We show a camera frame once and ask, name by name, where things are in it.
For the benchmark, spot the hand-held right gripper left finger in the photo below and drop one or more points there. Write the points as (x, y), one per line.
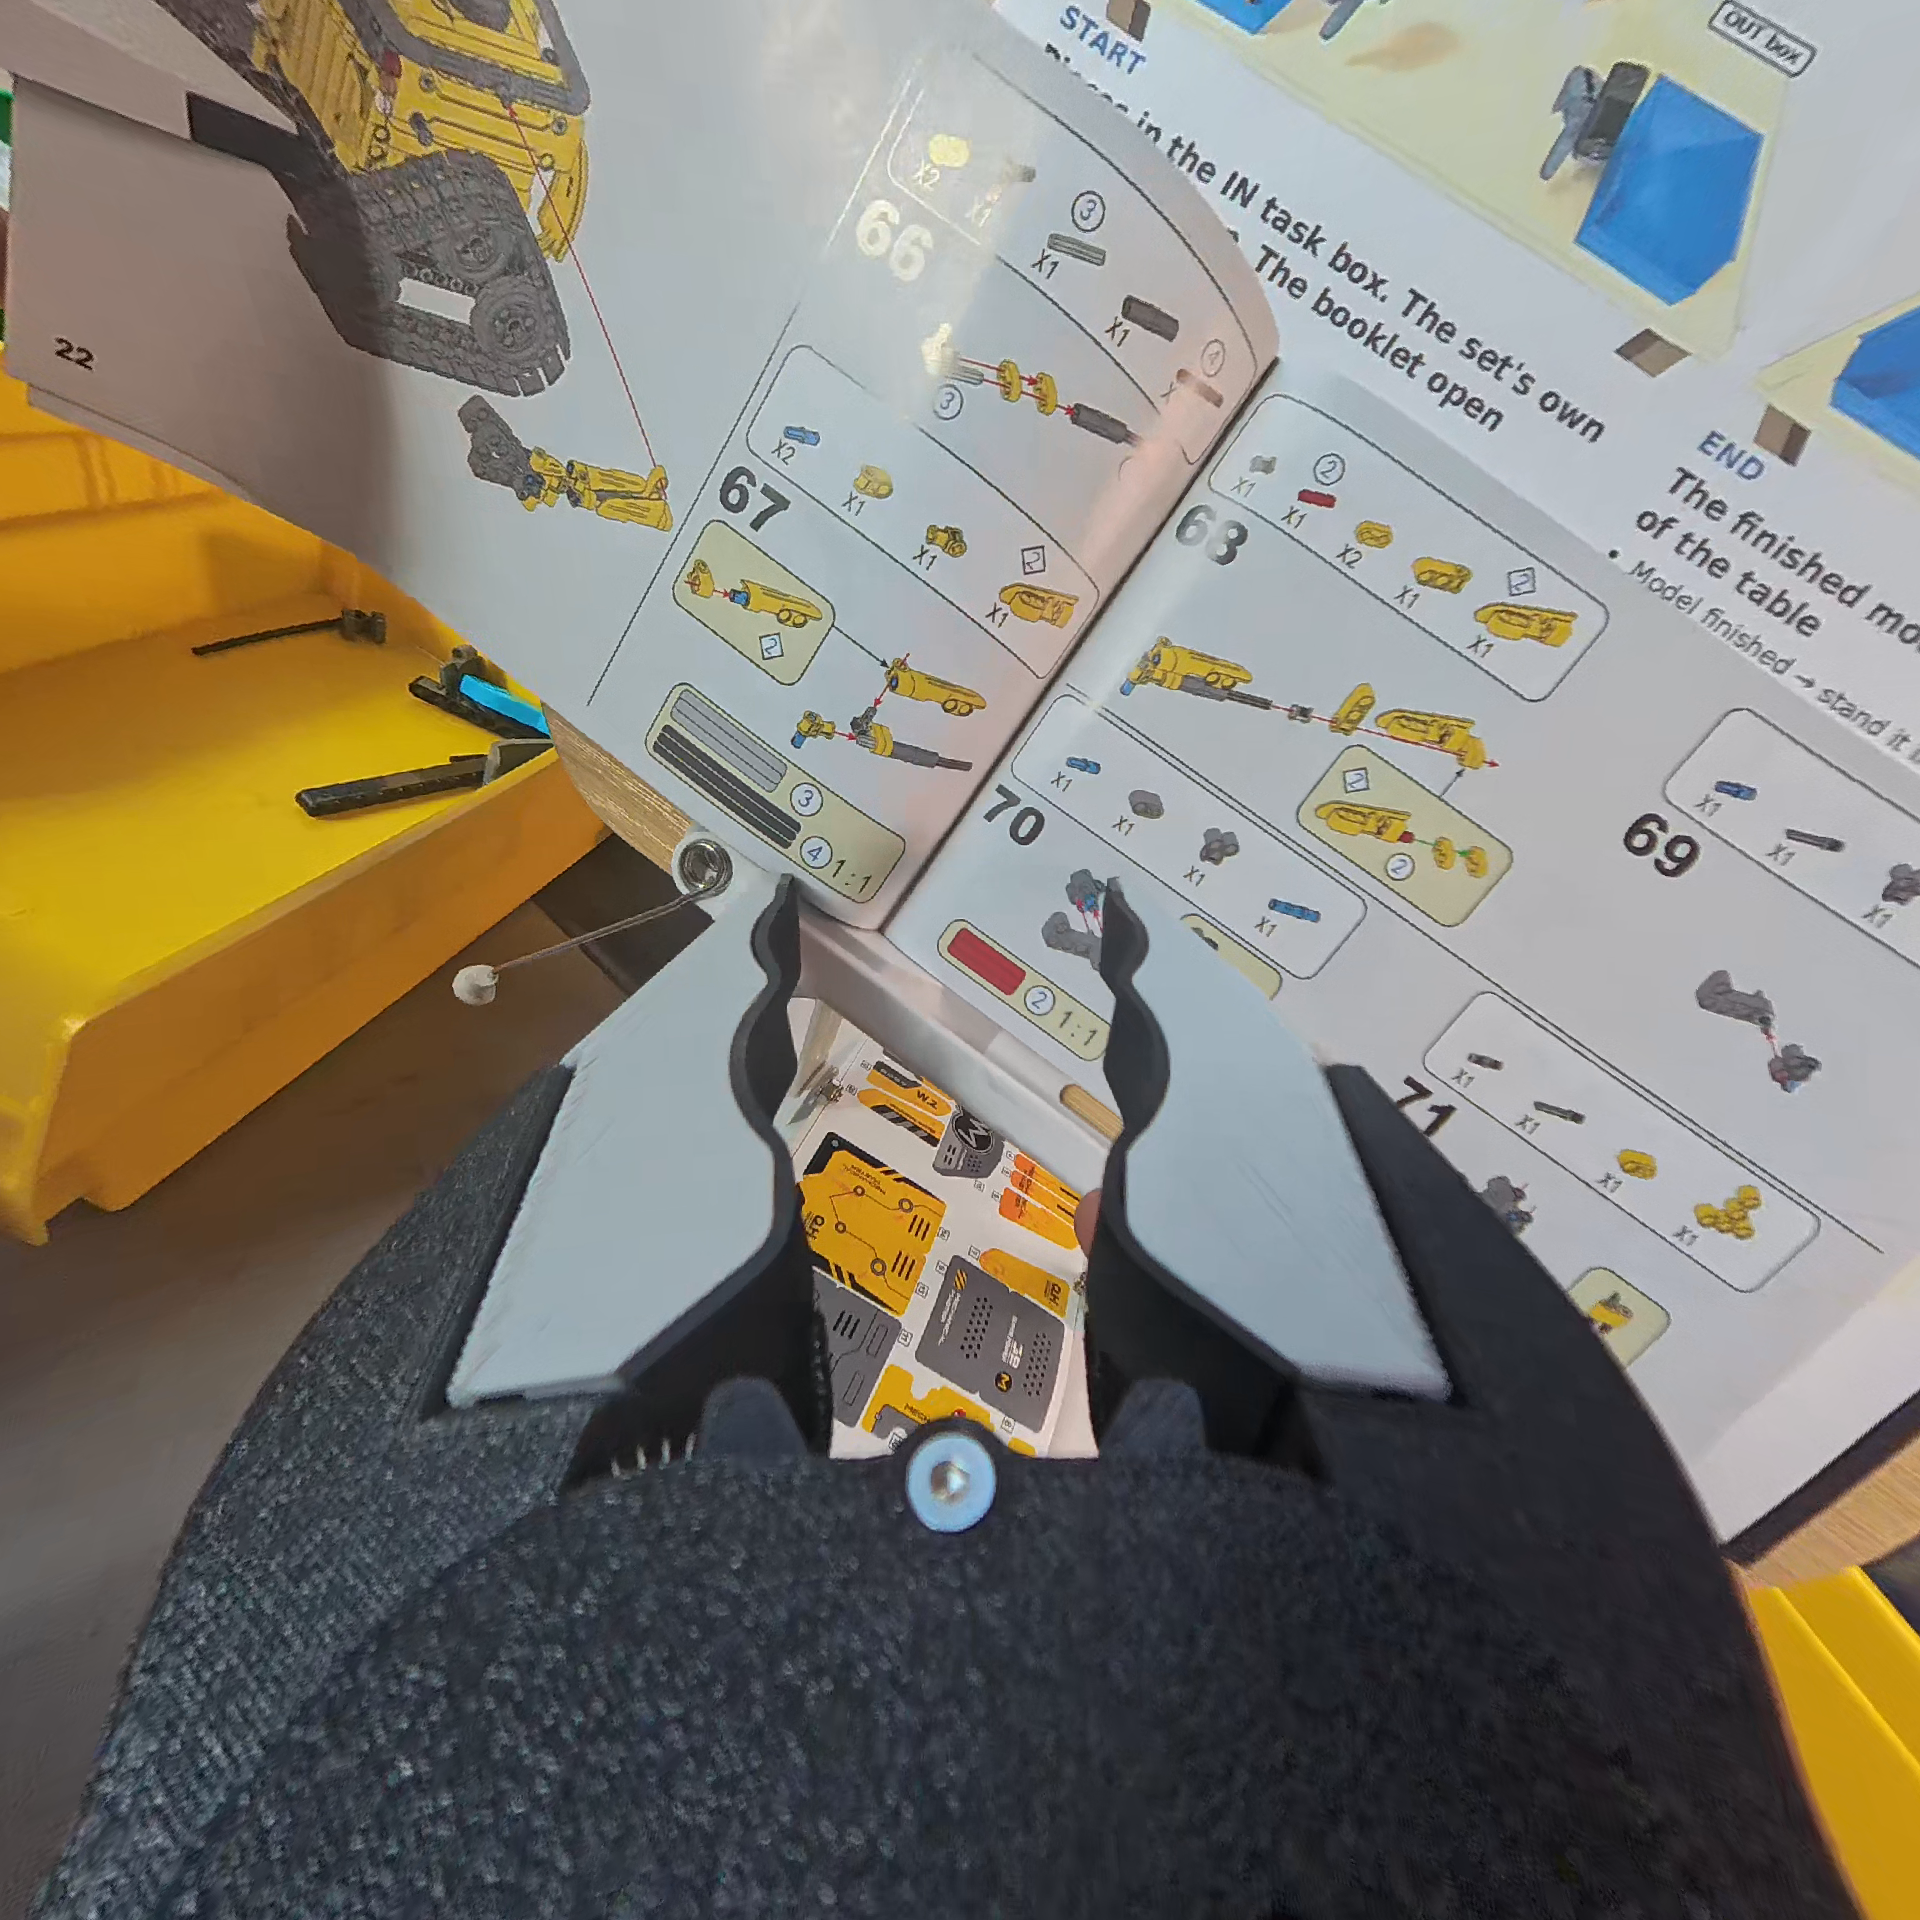
(630, 1200)

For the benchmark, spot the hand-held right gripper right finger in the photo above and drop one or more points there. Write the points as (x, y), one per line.
(1276, 1215)

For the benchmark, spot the lego instruction booklet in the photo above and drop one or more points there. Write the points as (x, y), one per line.
(902, 450)

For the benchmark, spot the black lego beam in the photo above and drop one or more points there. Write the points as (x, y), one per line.
(390, 783)

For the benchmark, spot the black lego axle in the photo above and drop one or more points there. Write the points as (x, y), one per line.
(360, 626)

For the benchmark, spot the yellow grey sticker sheet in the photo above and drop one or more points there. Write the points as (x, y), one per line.
(945, 1305)

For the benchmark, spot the wooden book stand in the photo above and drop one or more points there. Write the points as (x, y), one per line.
(630, 796)

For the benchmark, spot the yellow plastic bin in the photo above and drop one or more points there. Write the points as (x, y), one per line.
(224, 931)
(1844, 1740)

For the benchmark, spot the white task instruction sheet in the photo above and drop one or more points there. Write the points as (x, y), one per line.
(1499, 180)

